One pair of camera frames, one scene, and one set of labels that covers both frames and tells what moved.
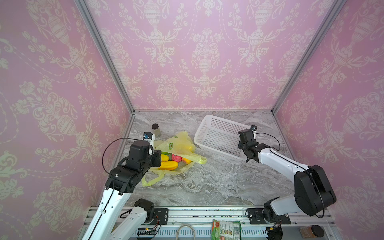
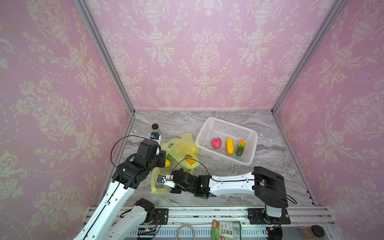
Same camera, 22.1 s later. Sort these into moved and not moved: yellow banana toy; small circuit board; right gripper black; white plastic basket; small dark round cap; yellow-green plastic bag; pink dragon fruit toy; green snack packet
Moved: yellow-green plastic bag; right gripper black; pink dragon fruit toy; yellow banana toy
Not moved: green snack packet; small dark round cap; small circuit board; white plastic basket
